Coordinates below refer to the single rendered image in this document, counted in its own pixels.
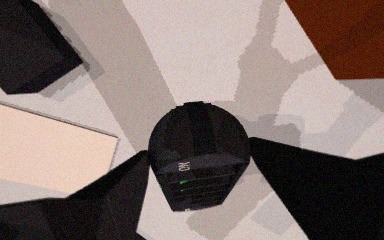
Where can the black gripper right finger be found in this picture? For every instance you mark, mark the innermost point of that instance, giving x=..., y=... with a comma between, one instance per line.
x=331, y=197

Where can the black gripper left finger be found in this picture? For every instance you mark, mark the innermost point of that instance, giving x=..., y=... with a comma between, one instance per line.
x=109, y=208

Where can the dark grey switch panel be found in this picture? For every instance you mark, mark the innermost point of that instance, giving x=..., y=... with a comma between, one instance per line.
x=198, y=152

